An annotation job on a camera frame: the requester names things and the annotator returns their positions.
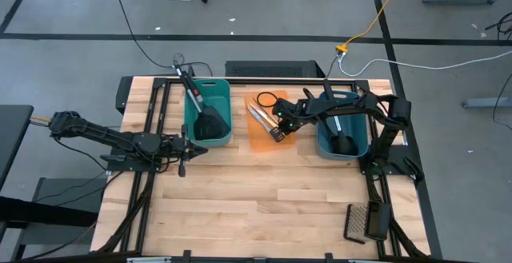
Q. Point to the black side table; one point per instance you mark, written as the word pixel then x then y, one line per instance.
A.
pixel 12 135

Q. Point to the black aluminium rig frame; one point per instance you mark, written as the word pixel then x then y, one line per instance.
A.
pixel 260 80

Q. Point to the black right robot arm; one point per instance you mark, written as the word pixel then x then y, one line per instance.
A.
pixel 396 109

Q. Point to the green plastic bin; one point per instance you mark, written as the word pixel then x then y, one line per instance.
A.
pixel 218 95

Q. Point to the metal box grater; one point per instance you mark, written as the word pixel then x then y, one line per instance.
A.
pixel 360 223

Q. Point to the orange translucent plastic bin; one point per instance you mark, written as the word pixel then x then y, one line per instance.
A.
pixel 260 143

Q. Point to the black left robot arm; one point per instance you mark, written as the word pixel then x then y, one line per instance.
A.
pixel 100 133

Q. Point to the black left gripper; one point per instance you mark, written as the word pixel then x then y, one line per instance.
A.
pixel 172 148

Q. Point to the black perforated box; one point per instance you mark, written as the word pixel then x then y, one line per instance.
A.
pixel 276 69

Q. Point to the blue-grey plastic bin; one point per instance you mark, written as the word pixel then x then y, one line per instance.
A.
pixel 356 119

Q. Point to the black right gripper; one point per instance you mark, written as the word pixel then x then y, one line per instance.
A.
pixel 292 115

